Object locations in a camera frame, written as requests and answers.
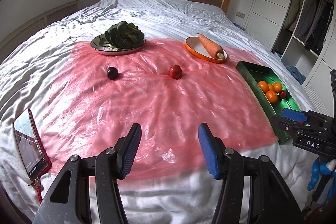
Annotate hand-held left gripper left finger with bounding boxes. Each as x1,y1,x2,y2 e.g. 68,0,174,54
31,123,142,224

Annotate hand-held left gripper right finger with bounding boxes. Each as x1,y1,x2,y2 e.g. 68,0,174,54
198,123,302,224

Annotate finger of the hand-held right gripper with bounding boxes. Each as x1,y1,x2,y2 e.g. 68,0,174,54
282,108,310,123
271,115,302,135

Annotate green metal tray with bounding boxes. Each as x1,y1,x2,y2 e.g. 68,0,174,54
235,60,301,145

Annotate person's right hand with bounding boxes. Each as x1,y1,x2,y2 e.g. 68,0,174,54
308,157,336,191

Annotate blue knitted cloth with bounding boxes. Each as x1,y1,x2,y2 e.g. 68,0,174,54
285,64,306,85

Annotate pink plastic sheet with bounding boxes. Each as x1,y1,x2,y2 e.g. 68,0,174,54
41,39,279,174

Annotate dark hanging clothes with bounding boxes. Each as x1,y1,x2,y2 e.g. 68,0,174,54
299,0,335,56

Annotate smartphone in red case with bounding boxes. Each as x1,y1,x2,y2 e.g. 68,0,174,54
13,108,50,180

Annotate hanging beige jacket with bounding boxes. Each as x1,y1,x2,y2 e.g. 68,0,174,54
282,0,306,31

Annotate white plate with orange rim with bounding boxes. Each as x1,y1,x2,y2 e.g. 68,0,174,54
185,36,228,64

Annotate carrot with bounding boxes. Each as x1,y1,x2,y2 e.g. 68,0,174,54
198,33,225,60

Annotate patterned grey plate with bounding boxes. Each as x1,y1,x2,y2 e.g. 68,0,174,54
91,34,146,56

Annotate dark green bok choy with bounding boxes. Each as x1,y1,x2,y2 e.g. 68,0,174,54
104,21,145,50

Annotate red lanyard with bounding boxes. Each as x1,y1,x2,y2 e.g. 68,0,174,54
28,178,42,205

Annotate beige wall cabinet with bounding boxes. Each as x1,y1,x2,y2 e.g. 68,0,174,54
0,0,79,64

